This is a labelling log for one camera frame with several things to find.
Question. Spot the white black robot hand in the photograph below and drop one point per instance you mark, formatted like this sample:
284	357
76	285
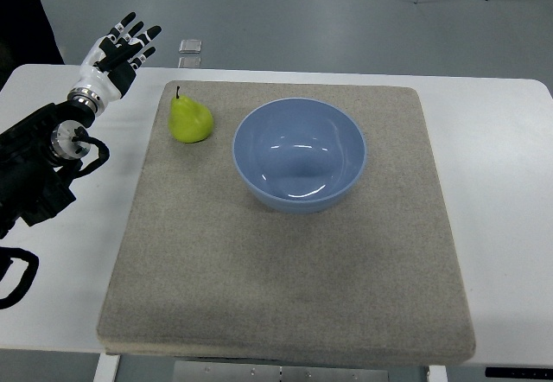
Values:
110	67

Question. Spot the green pear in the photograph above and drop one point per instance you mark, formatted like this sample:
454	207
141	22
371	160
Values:
188	120

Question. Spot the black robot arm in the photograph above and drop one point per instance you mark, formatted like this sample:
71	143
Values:
40	158

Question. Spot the blue ceramic bowl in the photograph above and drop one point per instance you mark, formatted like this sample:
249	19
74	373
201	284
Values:
299	155

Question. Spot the lower metal floor plate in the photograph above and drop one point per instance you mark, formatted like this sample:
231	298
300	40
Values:
189	62

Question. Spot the metal floor plate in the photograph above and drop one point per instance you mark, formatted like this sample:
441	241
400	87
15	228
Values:
190	46
189	62

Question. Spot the upper metal floor plate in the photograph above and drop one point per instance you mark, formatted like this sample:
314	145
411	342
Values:
190	46

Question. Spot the person in dark clothes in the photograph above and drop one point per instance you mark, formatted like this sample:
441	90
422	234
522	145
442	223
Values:
26	37

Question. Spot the beige fabric mat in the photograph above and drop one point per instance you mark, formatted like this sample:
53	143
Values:
205	270

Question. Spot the white table leg frame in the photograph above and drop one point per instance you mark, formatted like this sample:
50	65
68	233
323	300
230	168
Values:
107	370

